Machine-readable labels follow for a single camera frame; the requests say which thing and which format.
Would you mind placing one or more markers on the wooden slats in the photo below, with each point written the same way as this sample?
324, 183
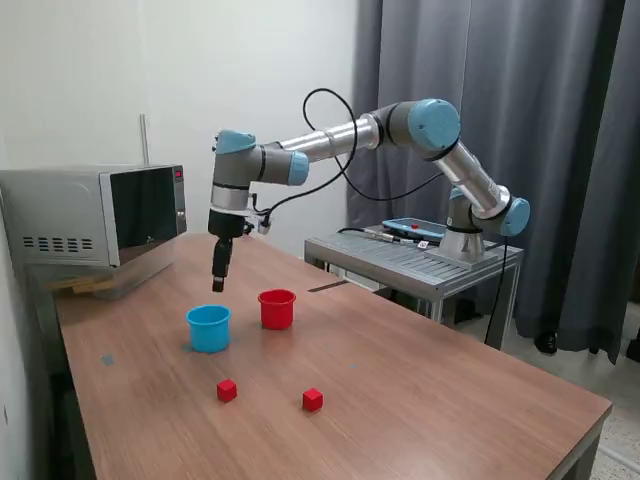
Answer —
75, 286

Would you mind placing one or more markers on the blue teach pendant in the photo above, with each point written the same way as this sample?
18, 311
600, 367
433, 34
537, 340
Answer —
410, 229

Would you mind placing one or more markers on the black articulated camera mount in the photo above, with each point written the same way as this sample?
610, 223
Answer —
213, 147

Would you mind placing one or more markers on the blue plastic cup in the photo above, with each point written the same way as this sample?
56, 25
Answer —
207, 335

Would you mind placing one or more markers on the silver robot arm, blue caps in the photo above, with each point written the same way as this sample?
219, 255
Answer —
330, 137

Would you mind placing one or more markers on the grey curtain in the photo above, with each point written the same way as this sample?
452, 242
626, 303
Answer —
575, 275

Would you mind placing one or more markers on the red cube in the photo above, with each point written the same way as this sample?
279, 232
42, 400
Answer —
226, 391
312, 401

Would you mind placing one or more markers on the thin metal strip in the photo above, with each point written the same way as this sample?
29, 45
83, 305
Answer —
327, 286

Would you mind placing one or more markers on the black shoe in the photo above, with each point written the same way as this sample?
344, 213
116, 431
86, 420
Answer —
546, 344

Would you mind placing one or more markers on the silver microwave oven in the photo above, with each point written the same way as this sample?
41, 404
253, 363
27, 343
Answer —
60, 210

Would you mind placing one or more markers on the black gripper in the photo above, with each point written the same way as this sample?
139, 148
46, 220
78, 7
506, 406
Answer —
225, 224

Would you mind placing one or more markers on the red plastic cup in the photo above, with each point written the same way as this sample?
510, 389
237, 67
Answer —
276, 315

